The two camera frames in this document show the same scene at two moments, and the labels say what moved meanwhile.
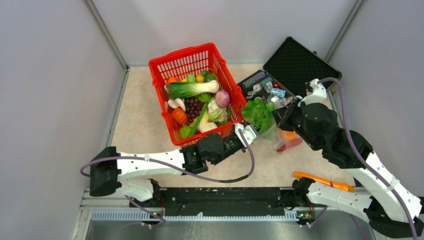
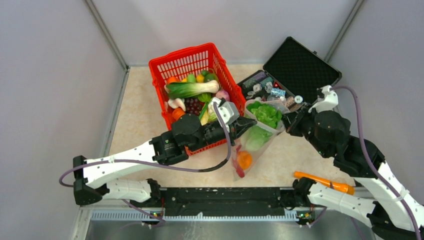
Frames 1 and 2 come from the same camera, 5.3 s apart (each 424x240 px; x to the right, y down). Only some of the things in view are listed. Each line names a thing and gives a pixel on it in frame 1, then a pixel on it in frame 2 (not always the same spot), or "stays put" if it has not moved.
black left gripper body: x=231 y=147 → x=233 y=133
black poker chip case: x=294 y=74 stays put
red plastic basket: x=189 y=61 stays put
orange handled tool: x=326 y=180 stays put
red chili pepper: x=293 y=142 → x=237 y=168
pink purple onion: x=222 y=98 stays put
